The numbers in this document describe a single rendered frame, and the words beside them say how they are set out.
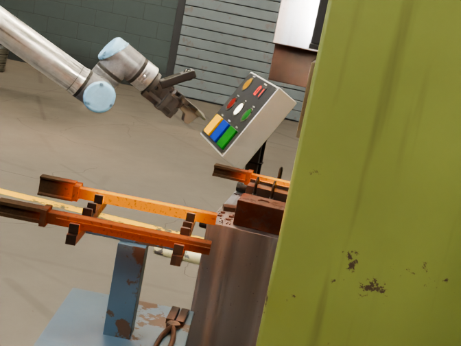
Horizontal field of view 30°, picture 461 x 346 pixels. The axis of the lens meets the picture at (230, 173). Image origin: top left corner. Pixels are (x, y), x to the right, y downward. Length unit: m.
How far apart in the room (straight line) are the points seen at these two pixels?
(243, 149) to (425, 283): 1.04
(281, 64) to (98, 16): 8.72
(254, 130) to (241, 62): 7.66
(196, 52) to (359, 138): 8.73
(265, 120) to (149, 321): 0.92
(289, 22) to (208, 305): 0.72
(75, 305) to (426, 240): 0.81
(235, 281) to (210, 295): 0.07
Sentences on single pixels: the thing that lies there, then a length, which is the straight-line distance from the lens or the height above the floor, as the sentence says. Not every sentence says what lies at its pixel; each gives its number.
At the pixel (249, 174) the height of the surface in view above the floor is 1.01.
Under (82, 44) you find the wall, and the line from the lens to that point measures 10.91.
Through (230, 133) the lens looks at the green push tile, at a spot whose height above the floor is 1.02.
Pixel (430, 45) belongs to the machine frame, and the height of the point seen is 1.44.
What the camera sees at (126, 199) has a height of 0.98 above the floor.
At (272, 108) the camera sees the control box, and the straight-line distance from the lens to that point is 2.69.
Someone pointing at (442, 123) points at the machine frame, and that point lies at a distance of 1.76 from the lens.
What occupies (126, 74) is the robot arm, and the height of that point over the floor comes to 1.16.
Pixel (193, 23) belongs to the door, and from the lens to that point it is 10.44.
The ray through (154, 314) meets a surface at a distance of 2.05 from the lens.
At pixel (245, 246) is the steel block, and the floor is 0.88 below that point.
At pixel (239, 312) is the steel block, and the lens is 2.16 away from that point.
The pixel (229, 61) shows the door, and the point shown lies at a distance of 10.36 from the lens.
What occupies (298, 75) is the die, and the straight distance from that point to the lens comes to 2.17.
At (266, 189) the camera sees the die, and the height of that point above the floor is 0.99.
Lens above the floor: 1.50
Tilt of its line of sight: 13 degrees down
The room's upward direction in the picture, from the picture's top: 11 degrees clockwise
